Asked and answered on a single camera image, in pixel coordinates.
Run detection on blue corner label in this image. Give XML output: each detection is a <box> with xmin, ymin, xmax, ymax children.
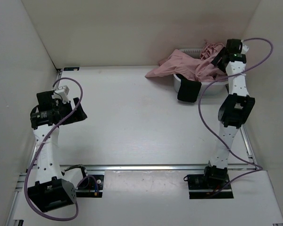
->
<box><xmin>63</xmin><ymin>67</ymin><xmax>80</xmax><ymax>71</ymax></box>

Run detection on pink trousers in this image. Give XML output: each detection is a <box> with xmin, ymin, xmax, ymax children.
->
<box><xmin>145</xmin><ymin>42</ymin><xmax>226</xmax><ymax>82</ymax></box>

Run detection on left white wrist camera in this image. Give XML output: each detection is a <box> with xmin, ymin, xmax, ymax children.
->
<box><xmin>53</xmin><ymin>85</ymin><xmax>69</xmax><ymax>103</ymax></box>

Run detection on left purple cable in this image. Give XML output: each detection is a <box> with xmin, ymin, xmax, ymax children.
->
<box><xmin>24</xmin><ymin>77</ymin><xmax>83</xmax><ymax>221</ymax></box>

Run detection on white plastic basket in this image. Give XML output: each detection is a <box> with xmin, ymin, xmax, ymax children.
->
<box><xmin>173</xmin><ymin>48</ymin><xmax>228</xmax><ymax>95</ymax></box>

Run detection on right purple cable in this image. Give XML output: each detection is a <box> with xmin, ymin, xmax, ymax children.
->
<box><xmin>198</xmin><ymin>37</ymin><xmax>274</xmax><ymax>189</ymax></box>

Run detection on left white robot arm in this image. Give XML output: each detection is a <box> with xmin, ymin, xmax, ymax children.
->
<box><xmin>28</xmin><ymin>88</ymin><xmax>90</xmax><ymax>213</ymax></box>

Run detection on purple cable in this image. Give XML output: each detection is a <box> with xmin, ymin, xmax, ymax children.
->
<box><xmin>198</xmin><ymin>37</ymin><xmax>274</xmax><ymax>189</ymax></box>
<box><xmin>24</xmin><ymin>77</ymin><xmax>83</xmax><ymax>221</ymax></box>

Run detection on black trousers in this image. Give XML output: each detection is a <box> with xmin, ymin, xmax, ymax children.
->
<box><xmin>177</xmin><ymin>77</ymin><xmax>202</xmax><ymax>103</ymax></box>

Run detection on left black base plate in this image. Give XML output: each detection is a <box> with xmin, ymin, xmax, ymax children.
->
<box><xmin>61</xmin><ymin>164</ymin><xmax>105</xmax><ymax>198</ymax></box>

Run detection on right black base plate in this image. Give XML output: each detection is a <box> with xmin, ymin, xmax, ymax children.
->
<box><xmin>183</xmin><ymin>174</ymin><xmax>234</xmax><ymax>200</ymax></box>

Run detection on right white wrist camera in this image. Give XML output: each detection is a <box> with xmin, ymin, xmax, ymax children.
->
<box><xmin>241</xmin><ymin>40</ymin><xmax>249</xmax><ymax>54</ymax></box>

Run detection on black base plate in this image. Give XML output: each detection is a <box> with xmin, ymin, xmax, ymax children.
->
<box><xmin>183</xmin><ymin>174</ymin><xmax>234</xmax><ymax>200</ymax></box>
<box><xmin>61</xmin><ymin>164</ymin><xmax>105</xmax><ymax>198</ymax></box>

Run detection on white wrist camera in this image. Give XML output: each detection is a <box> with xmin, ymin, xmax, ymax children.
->
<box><xmin>53</xmin><ymin>85</ymin><xmax>69</xmax><ymax>103</ymax></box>
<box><xmin>241</xmin><ymin>40</ymin><xmax>249</xmax><ymax>54</ymax></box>

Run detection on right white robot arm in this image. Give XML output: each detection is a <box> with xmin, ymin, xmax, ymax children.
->
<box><xmin>202</xmin><ymin>39</ymin><xmax>255</xmax><ymax>188</ymax></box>

